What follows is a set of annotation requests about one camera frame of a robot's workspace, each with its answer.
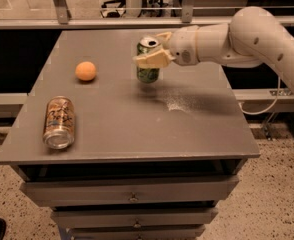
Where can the metal railing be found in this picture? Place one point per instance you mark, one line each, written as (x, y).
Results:
(85, 14)

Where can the middle grey drawer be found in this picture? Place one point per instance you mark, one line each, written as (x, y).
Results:
(135, 218)

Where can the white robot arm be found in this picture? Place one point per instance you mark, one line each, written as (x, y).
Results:
(252, 37)

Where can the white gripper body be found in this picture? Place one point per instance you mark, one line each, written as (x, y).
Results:
(183, 46)

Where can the bottom grey drawer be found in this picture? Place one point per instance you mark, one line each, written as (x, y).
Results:
(144, 233)

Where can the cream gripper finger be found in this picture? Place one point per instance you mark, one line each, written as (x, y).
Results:
(155, 59)
(164, 38)

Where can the grey drawer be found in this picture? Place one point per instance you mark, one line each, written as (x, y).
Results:
(135, 218)
(144, 233)
(129, 191)

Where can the orange soda can lying down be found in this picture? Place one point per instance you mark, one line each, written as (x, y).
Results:
(59, 123)

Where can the grey drawer cabinet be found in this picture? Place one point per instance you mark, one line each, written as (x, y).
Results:
(186, 124)

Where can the black office chair base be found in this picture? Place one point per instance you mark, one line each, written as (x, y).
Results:
(112, 8)

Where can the orange fruit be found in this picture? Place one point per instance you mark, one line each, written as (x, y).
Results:
(85, 71)

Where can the green soda can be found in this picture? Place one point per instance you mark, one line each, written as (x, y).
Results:
(146, 71)

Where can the top grey drawer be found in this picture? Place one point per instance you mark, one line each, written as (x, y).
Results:
(129, 191)

